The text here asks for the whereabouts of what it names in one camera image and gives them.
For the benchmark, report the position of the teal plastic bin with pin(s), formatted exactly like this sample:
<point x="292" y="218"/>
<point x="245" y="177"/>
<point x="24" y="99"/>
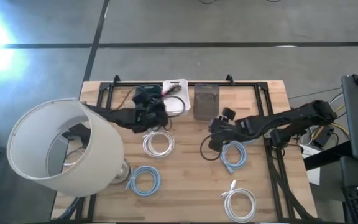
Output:
<point x="151" y="88"/>

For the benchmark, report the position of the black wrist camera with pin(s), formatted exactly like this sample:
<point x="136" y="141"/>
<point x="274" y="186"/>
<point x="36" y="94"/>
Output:
<point x="228" y="114"/>
<point x="141" y="115"/>

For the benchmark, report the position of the white plastic bin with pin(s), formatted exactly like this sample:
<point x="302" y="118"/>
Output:
<point x="182" y="90"/>

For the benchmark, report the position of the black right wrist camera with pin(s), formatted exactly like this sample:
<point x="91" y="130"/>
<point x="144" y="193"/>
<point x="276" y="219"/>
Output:
<point x="228" y="114"/>

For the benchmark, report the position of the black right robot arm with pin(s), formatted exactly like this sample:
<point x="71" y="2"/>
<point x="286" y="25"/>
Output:
<point x="291" y="118"/>

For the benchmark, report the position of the black metal table frame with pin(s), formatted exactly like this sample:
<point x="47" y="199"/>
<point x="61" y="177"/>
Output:
<point x="197" y="84"/>

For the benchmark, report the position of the grey plastic bin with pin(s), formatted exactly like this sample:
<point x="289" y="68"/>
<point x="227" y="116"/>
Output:
<point x="206" y="102"/>

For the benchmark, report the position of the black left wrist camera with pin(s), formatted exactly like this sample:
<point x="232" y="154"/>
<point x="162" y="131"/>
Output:
<point x="141" y="115"/>

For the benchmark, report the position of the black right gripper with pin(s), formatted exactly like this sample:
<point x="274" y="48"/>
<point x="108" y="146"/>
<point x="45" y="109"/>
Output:
<point x="230" y="129"/>

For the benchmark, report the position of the white lamp shade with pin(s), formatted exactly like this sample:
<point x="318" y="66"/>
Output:
<point x="104" y="149"/>

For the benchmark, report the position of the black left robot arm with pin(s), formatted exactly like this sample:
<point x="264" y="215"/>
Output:
<point x="117" y="115"/>

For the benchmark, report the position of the black power box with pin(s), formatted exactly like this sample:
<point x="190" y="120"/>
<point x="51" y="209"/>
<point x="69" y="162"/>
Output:
<point x="322" y="137"/>

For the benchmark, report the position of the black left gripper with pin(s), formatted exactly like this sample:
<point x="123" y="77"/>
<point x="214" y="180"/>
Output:
<point x="158" y="116"/>

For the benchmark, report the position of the white paper sheet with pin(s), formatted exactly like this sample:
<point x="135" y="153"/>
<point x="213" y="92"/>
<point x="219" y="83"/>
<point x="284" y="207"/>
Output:
<point x="312" y="177"/>

